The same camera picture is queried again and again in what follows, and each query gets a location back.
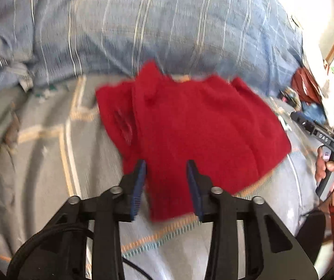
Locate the red knit sweater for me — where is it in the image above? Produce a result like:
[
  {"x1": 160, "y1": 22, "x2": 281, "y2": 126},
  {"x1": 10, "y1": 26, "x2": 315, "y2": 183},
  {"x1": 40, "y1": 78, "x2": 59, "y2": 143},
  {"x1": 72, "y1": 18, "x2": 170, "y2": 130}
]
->
[{"x1": 96, "y1": 62, "x2": 292, "y2": 222}]

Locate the blue plaid pillow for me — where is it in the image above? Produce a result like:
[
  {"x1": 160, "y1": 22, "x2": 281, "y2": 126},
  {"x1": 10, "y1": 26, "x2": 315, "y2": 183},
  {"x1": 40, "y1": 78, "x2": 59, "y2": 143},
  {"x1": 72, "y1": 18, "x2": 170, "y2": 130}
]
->
[{"x1": 0, "y1": 0, "x2": 302, "y2": 95}]

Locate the grey patterned bed sheet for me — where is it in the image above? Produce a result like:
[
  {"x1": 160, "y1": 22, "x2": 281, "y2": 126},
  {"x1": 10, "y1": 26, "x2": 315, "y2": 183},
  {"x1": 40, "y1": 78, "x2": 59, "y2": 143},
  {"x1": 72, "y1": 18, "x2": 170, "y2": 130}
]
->
[{"x1": 0, "y1": 74, "x2": 325, "y2": 280}]

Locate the black braided cable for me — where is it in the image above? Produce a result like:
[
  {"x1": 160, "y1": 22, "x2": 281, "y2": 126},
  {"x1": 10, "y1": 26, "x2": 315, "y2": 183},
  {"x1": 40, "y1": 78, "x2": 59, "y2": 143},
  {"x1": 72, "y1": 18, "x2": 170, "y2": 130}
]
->
[{"x1": 6, "y1": 222, "x2": 156, "y2": 280}]

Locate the red plastic bag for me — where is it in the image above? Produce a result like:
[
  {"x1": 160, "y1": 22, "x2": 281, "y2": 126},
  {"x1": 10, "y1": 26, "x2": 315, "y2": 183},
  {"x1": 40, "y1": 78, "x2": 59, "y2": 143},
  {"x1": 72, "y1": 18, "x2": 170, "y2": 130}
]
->
[{"x1": 291, "y1": 67, "x2": 322, "y2": 104}]

